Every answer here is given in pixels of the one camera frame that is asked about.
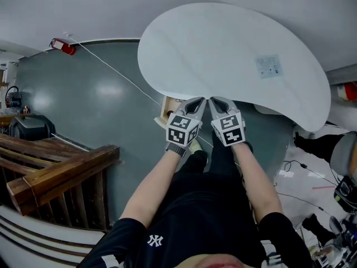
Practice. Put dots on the white table base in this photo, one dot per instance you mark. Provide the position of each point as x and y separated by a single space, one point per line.
266 110

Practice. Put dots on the black boot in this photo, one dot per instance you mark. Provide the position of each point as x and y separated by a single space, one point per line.
318 227

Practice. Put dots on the pink strip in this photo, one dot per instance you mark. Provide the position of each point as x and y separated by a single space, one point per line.
323 187

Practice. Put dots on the black t-shirt with white logo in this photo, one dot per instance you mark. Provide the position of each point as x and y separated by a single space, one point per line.
200 227

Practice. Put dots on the black and yellow device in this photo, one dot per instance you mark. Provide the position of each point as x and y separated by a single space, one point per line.
346 191

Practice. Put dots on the white striped furniture panel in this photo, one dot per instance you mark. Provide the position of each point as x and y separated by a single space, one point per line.
42 241

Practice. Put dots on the white table top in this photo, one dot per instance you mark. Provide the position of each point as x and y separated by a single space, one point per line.
212 54

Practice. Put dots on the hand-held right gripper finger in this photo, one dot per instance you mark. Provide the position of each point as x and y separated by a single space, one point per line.
229 105
215 112

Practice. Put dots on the person's pale shoe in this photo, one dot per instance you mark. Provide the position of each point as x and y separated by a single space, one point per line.
196 146

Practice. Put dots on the light wooden drawer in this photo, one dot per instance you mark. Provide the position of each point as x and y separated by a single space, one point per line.
165 106

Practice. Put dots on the black hard case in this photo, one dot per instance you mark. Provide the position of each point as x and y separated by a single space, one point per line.
32 127

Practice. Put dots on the black and red machine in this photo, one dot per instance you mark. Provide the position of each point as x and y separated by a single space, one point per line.
14 97

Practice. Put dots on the person's black trousers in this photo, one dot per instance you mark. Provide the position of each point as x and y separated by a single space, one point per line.
220 160

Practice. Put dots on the grey striped wristband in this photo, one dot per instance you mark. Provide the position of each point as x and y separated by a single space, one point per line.
176 149

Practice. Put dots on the brown wooden railing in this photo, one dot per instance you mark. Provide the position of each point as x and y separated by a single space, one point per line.
55 166

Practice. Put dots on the person's left forearm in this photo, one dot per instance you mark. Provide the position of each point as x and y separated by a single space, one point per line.
156 186

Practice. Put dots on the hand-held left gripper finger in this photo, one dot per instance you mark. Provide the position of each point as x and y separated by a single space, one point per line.
201 112
187 104

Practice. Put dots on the paper label sticker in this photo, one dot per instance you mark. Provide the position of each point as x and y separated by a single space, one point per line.
269 66

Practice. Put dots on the person's right forearm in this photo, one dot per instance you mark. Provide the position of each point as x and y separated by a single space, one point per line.
255 183

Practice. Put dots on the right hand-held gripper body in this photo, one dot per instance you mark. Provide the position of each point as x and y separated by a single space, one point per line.
230 130

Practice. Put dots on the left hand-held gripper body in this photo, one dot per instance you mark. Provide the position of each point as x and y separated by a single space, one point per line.
182 128

